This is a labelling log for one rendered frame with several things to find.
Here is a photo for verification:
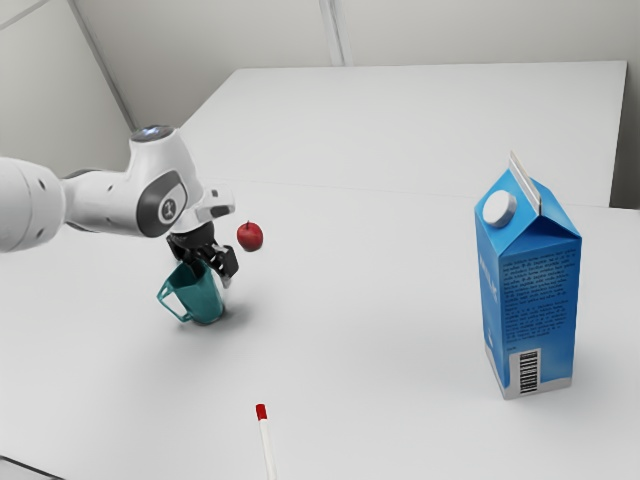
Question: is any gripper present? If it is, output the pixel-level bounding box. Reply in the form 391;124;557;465
165;222;239;291

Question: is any teal faceted mug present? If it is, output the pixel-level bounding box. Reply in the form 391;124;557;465
155;261;226;326

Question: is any red apple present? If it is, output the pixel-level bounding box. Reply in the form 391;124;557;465
236;220;265;253

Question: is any white pen with red cap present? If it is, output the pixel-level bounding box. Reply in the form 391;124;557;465
255;403;278;480

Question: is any blue milk carton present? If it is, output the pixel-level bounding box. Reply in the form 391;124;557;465
473;150;583;401

